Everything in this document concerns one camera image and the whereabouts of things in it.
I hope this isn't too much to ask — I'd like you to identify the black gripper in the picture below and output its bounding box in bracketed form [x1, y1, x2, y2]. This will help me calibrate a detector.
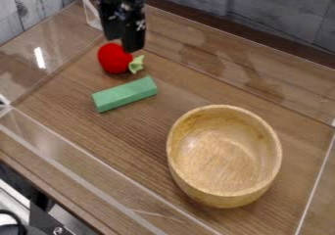
[98, 0, 146, 53]

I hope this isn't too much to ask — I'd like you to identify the red plush fruit green stem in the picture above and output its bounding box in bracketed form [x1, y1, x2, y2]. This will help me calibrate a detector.
[97, 43, 144, 74]

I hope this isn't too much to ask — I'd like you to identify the green rectangular block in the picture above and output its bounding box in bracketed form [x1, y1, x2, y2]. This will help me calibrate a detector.
[92, 76, 158, 113]

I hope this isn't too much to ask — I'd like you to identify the light wooden bowl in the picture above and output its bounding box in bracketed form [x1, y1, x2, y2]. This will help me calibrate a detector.
[166, 105, 283, 209]

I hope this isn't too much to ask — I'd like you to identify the clear acrylic tray enclosure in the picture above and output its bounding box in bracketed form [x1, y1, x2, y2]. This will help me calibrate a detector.
[0, 3, 335, 235]

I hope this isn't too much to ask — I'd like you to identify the black bracket bottom left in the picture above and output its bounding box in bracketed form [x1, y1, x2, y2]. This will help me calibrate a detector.
[29, 202, 76, 235]

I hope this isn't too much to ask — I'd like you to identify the black cable bottom left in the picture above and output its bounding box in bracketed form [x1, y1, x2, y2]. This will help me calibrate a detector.
[0, 209, 29, 235]

